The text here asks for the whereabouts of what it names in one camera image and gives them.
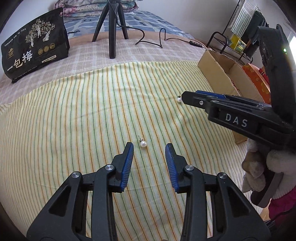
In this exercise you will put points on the black snack bag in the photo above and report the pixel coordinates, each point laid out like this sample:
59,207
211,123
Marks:
38,43

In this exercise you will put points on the magenta sleeve forearm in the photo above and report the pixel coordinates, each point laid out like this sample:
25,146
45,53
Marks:
282,204

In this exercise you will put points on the black clothes rack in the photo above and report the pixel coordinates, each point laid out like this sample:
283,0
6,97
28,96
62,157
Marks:
244,22

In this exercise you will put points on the yellow box on rack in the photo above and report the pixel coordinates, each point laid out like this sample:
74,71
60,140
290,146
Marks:
237,44

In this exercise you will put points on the pearl stud earring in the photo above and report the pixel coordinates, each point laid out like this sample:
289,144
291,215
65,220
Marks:
142,142
179,98

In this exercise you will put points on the yellow striped cloth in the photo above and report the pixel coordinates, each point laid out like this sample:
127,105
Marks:
80,122

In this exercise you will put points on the black tripod stand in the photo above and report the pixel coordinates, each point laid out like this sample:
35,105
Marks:
116,18

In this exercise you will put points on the pink checked blanket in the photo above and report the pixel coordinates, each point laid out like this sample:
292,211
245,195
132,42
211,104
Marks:
92,56

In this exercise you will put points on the right hand grey glove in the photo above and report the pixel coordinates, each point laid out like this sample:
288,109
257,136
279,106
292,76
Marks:
260,158

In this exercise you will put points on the blue patterned bedsheet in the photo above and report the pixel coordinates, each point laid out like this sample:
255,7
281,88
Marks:
143,20

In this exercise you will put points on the orange gift box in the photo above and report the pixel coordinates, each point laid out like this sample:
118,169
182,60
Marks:
260,80

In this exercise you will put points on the brown cardboard box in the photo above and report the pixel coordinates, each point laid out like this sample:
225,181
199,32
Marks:
226,76

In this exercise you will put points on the folded floral quilt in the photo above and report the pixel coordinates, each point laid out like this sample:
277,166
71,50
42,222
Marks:
81,9

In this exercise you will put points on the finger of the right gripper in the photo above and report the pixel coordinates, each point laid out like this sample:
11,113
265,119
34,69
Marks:
209,93
196,99

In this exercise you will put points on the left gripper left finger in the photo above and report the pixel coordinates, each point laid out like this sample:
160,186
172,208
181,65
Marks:
82,207

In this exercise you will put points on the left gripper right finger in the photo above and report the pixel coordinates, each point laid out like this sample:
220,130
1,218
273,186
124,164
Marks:
215,207

